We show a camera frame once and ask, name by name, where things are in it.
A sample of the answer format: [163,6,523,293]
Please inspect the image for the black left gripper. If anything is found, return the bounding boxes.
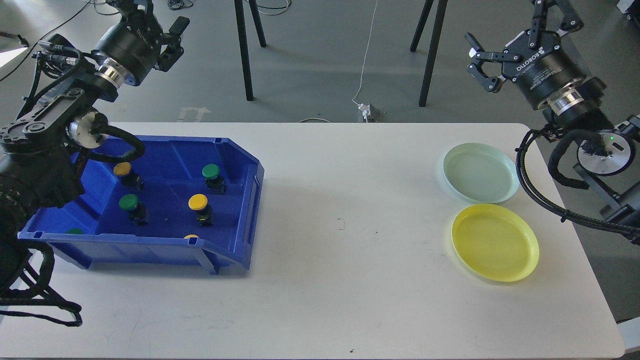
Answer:
[93,0,190,87]

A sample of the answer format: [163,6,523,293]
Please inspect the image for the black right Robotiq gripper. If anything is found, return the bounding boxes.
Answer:
[465,0,586,110]

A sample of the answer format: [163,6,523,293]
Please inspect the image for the yellow button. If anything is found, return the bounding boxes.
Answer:
[188,193,214,226]
[112,162,144,191]

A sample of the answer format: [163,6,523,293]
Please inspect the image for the green button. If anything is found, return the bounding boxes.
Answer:
[201,163,226,195]
[118,193,150,226]

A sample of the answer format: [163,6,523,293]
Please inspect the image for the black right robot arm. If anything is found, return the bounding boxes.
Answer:
[465,0,640,245]

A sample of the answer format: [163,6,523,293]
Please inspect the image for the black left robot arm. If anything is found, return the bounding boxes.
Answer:
[0,0,190,327]

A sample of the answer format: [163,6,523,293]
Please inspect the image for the light green plate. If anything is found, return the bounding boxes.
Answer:
[440,142,521,204]

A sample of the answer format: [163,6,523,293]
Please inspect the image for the yellow plate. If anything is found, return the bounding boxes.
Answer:
[450,203,540,283]

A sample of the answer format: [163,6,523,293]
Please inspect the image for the green button front corner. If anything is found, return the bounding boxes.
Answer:
[65,227,84,235]

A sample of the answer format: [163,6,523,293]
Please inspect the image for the black tripod left legs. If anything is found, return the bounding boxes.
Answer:
[233,0,267,101]

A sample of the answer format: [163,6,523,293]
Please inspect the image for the black tripod legs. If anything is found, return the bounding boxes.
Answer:
[409,0,449,108]
[233,0,267,101]

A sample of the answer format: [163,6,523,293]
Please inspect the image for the black tripod right legs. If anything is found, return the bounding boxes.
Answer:
[409,0,449,108]

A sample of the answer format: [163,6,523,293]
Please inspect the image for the blue plastic bin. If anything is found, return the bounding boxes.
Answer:
[18,136,265,275]

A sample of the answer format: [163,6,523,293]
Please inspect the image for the white power adapter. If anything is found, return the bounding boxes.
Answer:
[358,103,382,123]

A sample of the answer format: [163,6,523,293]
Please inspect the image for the black cables top floor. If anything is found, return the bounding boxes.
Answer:
[166,0,292,16]

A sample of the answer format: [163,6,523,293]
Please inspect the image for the black floor cable left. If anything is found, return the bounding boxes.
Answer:
[0,0,137,83]

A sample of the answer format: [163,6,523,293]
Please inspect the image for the white cable on floor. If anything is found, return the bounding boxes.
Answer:
[298,0,379,124]

